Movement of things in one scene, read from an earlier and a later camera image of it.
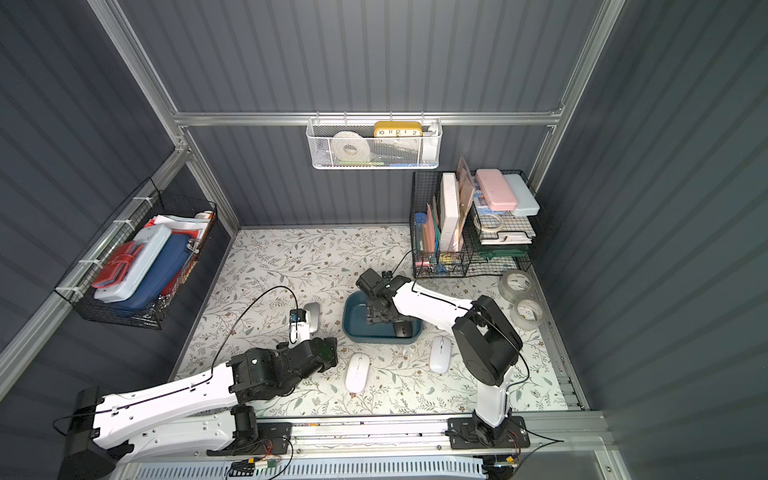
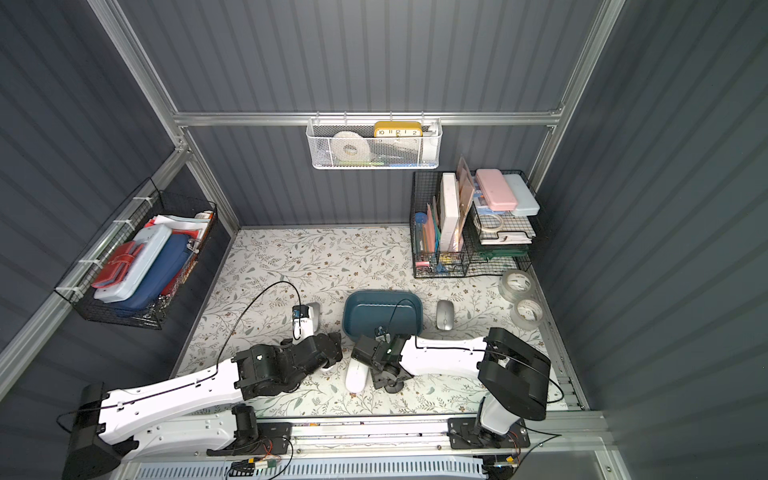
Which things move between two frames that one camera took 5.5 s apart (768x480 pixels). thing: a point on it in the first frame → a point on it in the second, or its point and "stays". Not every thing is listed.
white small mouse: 357,373 stays
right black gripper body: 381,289 → 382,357
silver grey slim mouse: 314,309 stays
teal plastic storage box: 358,331 stays
